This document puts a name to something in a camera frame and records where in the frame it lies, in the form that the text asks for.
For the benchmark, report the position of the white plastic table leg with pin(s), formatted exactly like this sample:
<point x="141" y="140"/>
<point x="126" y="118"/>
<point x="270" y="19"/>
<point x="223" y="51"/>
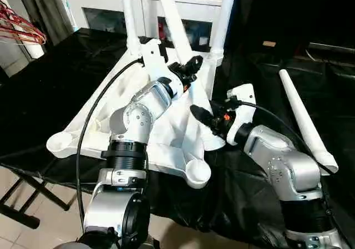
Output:
<point x="299" y="110"/>
<point x="223" y="19"/>
<point x="130" y="16"/>
<point x="177" y="24"/>

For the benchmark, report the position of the white plastic table top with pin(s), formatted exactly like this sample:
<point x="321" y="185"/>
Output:
<point x="97" y="113"/>

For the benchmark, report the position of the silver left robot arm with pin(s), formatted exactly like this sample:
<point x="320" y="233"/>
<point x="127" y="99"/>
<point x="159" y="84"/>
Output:
<point x="133" y="121"/>

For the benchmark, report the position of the black shiny mat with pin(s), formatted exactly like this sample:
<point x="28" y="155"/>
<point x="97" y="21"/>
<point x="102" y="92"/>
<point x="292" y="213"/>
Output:
<point x="249" y="204"/>

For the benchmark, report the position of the white cabinet with glass doors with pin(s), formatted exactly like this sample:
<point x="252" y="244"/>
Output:
<point x="105" y="2"/>

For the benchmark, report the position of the black cabinet with gold label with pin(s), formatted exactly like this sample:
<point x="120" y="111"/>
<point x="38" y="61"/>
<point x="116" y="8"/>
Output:
<point x="291" y="10"/>

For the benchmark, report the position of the black flat bar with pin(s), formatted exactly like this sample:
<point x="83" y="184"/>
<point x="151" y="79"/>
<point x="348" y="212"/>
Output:
<point x="330" y="47"/>

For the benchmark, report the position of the grey robot foot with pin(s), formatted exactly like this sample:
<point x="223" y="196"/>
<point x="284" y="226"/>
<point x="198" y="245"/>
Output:
<point x="153" y="243"/>

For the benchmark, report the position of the grey curtain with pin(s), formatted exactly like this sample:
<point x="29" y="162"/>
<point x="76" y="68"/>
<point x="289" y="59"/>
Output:
<point x="47" y="10"/>

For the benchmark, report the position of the red clothes hangers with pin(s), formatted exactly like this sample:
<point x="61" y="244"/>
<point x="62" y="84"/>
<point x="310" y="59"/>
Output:
<point x="22" y="30"/>

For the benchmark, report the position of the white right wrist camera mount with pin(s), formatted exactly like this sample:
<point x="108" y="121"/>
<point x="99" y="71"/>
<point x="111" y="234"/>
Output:
<point x="241" y="104"/>

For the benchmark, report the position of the white post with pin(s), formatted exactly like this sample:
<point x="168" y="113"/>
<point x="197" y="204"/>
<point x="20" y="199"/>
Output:
<point x="34" y="50"/>

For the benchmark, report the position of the black folding table frame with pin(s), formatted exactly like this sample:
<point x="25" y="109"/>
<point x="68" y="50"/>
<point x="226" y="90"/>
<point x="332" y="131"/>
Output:
<point x="27" y="193"/>

